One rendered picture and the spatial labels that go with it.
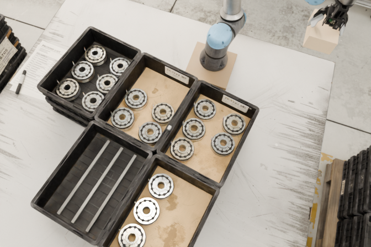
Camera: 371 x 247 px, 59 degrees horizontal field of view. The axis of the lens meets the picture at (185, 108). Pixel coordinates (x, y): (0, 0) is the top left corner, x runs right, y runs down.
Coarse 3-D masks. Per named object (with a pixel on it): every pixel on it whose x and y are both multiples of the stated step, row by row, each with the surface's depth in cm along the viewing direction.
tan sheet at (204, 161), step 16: (192, 112) 151; (224, 112) 152; (192, 128) 147; (208, 128) 148; (208, 144) 144; (224, 144) 145; (192, 160) 141; (208, 160) 141; (224, 160) 141; (208, 176) 138
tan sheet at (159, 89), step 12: (144, 72) 159; (156, 72) 159; (144, 84) 156; (156, 84) 156; (168, 84) 157; (180, 84) 157; (156, 96) 153; (168, 96) 154; (180, 96) 154; (144, 108) 150; (108, 120) 147; (144, 120) 148; (132, 132) 145
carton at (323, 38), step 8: (320, 24) 140; (312, 32) 138; (320, 32) 138; (328, 32) 138; (336, 32) 138; (304, 40) 144; (312, 40) 138; (320, 40) 137; (328, 40) 136; (336, 40) 136; (312, 48) 142; (320, 48) 141; (328, 48) 139
